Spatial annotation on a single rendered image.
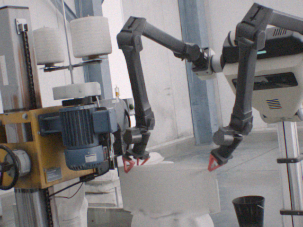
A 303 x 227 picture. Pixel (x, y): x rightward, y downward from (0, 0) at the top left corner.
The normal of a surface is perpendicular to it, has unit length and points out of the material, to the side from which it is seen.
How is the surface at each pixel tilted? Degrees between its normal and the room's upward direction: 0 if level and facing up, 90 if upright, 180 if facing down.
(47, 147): 90
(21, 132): 90
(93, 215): 90
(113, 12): 90
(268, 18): 118
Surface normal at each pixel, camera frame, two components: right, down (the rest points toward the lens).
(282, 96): -0.35, 0.73
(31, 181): -0.56, 0.11
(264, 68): -0.46, -0.68
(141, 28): 0.73, 0.21
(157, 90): 0.82, -0.07
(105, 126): -0.18, 0.07
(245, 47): -0.80, 0.33
